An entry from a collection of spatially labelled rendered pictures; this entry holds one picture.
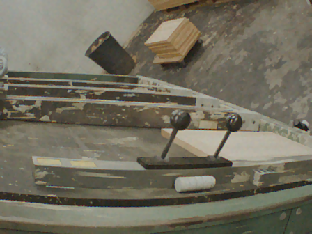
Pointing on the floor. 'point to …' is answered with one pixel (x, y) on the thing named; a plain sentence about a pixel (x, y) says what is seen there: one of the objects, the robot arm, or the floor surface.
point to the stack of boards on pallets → (182, 5)
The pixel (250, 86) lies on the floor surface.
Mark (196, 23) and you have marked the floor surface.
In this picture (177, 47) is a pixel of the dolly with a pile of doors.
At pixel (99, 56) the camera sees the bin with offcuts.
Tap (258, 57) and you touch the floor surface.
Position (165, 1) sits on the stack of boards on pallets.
